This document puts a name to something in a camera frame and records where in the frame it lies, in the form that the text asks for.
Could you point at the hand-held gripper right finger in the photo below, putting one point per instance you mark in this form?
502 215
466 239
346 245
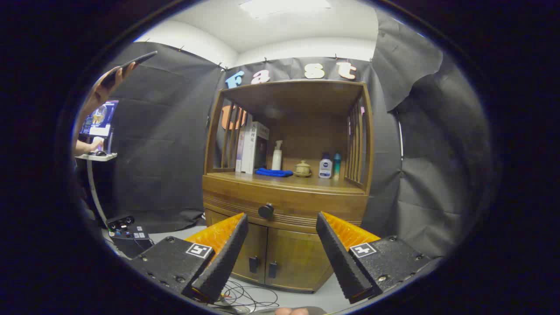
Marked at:
339 258

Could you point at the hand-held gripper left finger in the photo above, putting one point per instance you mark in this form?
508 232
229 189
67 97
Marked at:
227 258

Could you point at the black round drawer knob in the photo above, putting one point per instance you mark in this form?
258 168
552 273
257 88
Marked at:
265 211

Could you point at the wooden drawer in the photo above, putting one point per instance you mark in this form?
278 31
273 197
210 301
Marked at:
297 210

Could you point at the wooden cabinet door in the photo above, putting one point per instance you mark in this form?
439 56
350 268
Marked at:
253 245
297 258

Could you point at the wooden countertop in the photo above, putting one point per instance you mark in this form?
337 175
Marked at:
306 181

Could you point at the wooden cabinet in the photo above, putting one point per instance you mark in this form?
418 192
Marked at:
306 131

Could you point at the white lotion bottle blue cap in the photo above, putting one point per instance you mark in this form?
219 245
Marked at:
325 167

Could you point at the teal bottle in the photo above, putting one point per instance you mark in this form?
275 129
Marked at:
337 164

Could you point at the beige ceramic lidded cup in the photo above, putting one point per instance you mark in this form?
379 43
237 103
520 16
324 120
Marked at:
302 168

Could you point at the blue cloth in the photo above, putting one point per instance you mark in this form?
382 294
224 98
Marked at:
273 172

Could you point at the black electronic box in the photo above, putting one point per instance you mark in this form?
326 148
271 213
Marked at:
131 243

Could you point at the pale purple book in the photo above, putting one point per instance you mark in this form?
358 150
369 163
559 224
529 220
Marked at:
239 151

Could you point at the white spray bottle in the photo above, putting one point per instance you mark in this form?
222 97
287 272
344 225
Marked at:
277 159

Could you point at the white book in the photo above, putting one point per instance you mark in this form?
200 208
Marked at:
251 148

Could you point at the black backdrop cloth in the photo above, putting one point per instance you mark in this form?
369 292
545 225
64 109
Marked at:
166 144

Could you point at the black computer mouse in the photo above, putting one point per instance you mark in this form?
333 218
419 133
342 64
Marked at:
100 153

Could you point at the white computer stand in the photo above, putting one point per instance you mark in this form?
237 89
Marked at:
96 157

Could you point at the computer monitor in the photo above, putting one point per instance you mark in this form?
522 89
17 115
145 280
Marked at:
98 118

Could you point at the black smartphone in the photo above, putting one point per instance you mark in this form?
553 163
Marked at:
131 65

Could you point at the black stereo camera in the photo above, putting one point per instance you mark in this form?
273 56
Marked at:
120 223

